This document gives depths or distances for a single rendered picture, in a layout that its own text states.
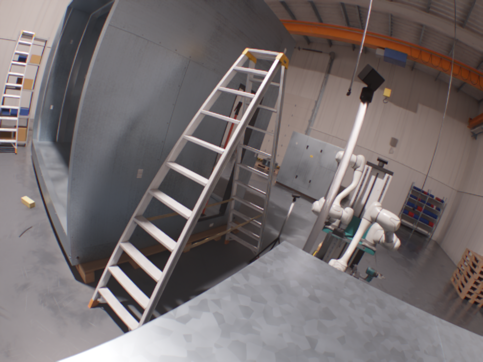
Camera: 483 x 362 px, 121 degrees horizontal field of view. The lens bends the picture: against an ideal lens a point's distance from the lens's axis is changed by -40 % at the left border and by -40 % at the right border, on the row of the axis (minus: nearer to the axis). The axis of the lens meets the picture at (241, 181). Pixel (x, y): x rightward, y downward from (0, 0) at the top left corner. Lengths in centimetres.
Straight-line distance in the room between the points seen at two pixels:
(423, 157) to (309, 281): 1264
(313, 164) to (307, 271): 808
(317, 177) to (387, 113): 625
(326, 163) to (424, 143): 649
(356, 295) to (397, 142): 1244
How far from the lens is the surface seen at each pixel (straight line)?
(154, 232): 157
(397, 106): 1300
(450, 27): 957
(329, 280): 20
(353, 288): 21
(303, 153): 839
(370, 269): 204
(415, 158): 1267
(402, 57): 959
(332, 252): 287
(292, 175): 850
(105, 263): 229
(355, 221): 270
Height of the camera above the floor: 166
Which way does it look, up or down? 13 degrees down
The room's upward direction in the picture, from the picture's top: 19 degrees clockwise
